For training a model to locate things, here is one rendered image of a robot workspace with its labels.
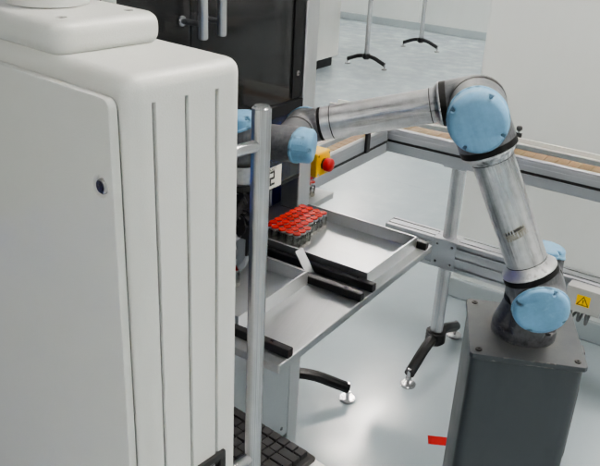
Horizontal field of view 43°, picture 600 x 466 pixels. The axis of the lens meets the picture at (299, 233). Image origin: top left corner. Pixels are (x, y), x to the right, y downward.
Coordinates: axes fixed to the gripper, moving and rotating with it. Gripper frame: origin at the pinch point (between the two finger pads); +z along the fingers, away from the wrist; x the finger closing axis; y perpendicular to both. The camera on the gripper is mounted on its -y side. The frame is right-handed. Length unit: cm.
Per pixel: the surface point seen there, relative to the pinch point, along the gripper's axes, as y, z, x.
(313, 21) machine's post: 49, -47, 14
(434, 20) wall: 836, 79, 324
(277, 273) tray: 11.3, 5.0, -4.3
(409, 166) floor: 333, 94, 110
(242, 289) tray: 0.0, 5.3, -2.6
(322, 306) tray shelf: 5.3, 5.4, -20.7
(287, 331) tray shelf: -8.0, 5.4, -20.5
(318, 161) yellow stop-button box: 55, -7, 13
